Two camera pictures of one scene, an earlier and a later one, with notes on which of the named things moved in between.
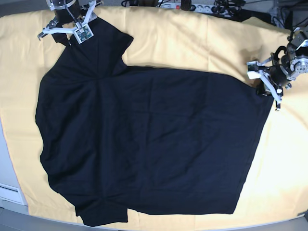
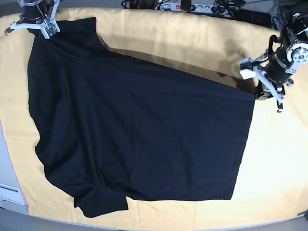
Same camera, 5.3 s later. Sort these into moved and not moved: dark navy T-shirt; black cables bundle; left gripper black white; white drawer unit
Moved: dark navy T-shirt; left gripper black white
Not moved: white drawer unit; black cables bundle
